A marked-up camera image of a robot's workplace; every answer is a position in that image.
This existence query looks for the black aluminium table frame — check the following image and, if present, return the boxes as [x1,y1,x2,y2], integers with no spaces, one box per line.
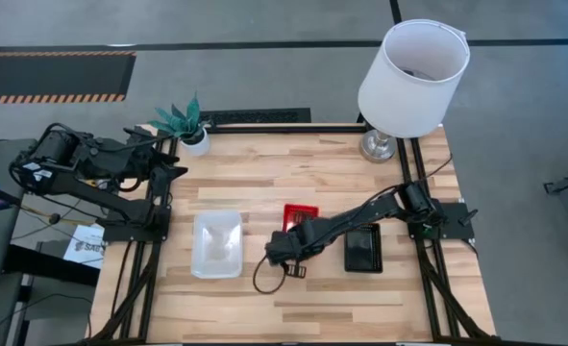
[84,112,501,346]

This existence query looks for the dark looped gripper cable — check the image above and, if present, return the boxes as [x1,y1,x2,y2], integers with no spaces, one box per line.
[252,253,289,295]

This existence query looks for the white shade table lamp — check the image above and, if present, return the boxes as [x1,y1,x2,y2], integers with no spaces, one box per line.
[358,18,471,163]

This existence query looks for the hazard striped black floor mat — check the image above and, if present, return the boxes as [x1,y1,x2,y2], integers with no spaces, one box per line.
[0,50,137,106]

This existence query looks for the black floor stand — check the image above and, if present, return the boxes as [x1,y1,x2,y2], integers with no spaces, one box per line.
[544,165,568,196]

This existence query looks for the clear plastic bin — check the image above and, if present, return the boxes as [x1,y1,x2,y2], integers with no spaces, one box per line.
[189,210,244,280]

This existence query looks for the teal plant in white pot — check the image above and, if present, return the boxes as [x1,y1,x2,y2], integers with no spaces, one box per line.
[147,92,212,158]

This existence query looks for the red slotted plastic basket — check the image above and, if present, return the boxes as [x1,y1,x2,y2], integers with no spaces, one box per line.
[282,203,320,235]

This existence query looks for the white printed paper sheet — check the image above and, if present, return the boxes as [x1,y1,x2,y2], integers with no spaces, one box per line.
[62,223,107,269]

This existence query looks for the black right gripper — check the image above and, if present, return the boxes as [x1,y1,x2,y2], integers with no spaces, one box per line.
[265,219,316,279]

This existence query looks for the black slotted floor grille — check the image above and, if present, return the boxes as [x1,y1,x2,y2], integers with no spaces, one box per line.
[200,108,312,125]

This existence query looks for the black slotted plastic basket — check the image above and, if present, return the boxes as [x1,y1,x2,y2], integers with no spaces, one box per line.
[343,222,384,274]

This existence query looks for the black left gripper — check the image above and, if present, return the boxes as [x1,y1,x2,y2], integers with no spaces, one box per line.
[122,127,188,197]

